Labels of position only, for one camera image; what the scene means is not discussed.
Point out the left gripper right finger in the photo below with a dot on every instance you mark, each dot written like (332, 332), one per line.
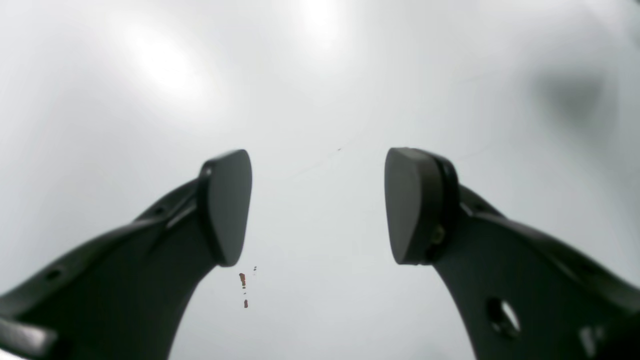
(522, 294)

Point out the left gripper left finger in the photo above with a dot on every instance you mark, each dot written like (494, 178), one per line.
(123, 294)

